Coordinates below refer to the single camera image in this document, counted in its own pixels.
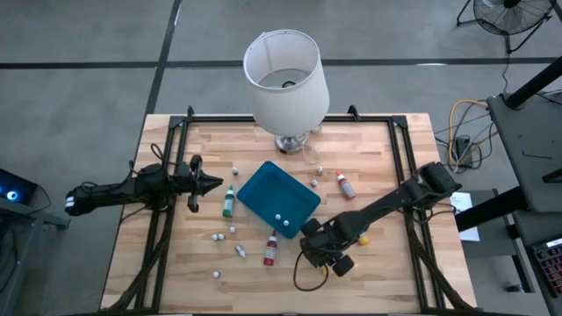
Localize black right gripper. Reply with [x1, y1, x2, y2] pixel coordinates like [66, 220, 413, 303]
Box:
[299, 217, 356, 278]

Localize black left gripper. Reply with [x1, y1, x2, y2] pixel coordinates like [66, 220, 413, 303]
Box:
[173, 154, 224, 214]

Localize orange-red food coloring bottle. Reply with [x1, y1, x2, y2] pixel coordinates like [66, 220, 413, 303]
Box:
[335, 170, 357, 201]

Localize green food coloring bottle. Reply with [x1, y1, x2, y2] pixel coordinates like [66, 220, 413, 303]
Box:
[221, 184, 236, 219]

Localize dark red food coloring bottle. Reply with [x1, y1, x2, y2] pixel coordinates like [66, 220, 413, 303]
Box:
[262, 230, 279, 268]

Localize blue plastic tray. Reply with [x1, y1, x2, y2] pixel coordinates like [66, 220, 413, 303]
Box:
[235, 160, 322, 241]

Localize white shade silver table lamp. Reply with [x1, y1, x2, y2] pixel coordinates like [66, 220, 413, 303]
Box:
[242, 28, 331, 155]

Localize white paper sheet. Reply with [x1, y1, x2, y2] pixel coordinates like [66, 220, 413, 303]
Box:
[450, 191, 482, 243]

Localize black metal beam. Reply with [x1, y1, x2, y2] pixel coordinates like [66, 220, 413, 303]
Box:
[454, 186, 528, 233]

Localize black power strip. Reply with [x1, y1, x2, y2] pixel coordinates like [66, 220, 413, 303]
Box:
[454, 135, 474, 169]

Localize black computer blue light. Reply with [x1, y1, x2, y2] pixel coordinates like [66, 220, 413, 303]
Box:
[0, 169, 40, 207]

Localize grey lower shelf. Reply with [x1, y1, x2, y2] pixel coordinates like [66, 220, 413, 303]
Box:
[511, 209, 562, 316]

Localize backlit keyboard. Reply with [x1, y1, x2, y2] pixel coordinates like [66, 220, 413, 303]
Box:
[531, 239, 562, 299]

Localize grey side table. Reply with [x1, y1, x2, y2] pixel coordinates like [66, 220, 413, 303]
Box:
[486, 91, 562, 214]

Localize black stand pole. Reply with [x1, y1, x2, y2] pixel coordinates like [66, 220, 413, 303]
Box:
[503, 55, 562, 111]

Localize black floor fan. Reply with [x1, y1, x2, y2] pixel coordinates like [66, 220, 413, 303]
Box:
[455, 0, 558, 56]

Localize black right camera cable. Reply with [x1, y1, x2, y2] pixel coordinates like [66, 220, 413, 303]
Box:
[292, 249, 331, 293]

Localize clear lamp cord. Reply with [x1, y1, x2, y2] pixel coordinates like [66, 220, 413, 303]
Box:
[300, 124, 325, 166]

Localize yellow floor cable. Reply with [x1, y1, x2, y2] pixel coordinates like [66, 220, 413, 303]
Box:
[447, 98, 500, 166]

